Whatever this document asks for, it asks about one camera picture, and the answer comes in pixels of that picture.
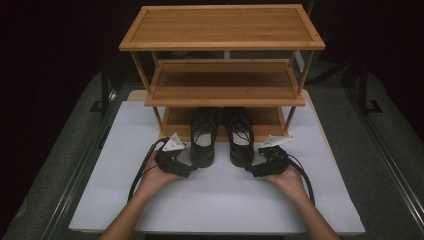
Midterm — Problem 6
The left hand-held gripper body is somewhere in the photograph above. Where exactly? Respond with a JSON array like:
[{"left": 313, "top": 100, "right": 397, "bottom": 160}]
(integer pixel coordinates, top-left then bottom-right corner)
[{"left": 153, "top": 132, "right": 193, "bottom": 179}]

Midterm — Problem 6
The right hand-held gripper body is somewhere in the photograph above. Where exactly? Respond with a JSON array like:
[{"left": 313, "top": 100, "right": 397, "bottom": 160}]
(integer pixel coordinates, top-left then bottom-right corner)
[{"left": 249, "top": 134, "right": 295, "bottom": 178}]

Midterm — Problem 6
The black leather lace-up shoe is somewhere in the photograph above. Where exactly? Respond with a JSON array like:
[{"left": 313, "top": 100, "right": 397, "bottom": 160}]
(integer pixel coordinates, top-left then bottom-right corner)
[
  {"left": 223, "top": 106, "right": 256, "bottom": 169},
  {"left": 189, "top": 106, "right": 220, "bottom": 169}
]

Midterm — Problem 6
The wooden three-tier shoe rack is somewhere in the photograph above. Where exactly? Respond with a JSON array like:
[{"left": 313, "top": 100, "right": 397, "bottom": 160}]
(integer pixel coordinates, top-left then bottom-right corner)
[{"left": 118, "top": 3, "right": 326, "bottom": 143}]

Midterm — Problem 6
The person's left hand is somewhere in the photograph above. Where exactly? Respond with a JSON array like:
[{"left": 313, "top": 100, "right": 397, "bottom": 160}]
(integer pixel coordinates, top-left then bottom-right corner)
[{"left": 137, "top": 151, "right": 183, "bottom": 199}]

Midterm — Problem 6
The person's right hand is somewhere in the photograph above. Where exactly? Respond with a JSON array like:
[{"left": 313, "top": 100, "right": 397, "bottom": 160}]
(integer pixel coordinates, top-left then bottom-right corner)
[{"left": 262, "top": 164, "right": 310, "bottom": 202}]

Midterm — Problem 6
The white table mat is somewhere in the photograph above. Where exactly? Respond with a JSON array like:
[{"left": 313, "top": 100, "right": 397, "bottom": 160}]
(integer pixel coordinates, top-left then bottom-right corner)
[{"left": 68, "top": 100, "right": 366, "bottom": 235}]

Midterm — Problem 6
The black metal stand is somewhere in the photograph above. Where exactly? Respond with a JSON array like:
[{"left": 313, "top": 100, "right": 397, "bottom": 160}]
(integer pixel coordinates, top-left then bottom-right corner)
[
  {"left": 357, "top": 61, "right": 384, "bottom": 116},
  {"left": 89, "top": 62, "right": 112, "bottom": 115}
]

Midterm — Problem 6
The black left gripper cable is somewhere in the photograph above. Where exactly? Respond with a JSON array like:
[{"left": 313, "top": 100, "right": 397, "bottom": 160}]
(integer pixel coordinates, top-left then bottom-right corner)
[{"left": 127, "top": 136, "right": 168, "bottom": 203}]

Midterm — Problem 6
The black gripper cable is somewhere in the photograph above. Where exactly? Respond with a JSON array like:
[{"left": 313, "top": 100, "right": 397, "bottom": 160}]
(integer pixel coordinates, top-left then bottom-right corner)
[
  {"left": 285, "top": 153, "right": 316, "bottom": 206},
  {"left": 127, "top": 136, "right": 168, "bottom": 203}
]

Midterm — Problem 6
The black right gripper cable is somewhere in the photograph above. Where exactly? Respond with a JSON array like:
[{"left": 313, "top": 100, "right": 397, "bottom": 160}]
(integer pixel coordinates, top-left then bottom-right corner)
[{"left": 285, "top": 153, "right": 316, "bottom": 206}]

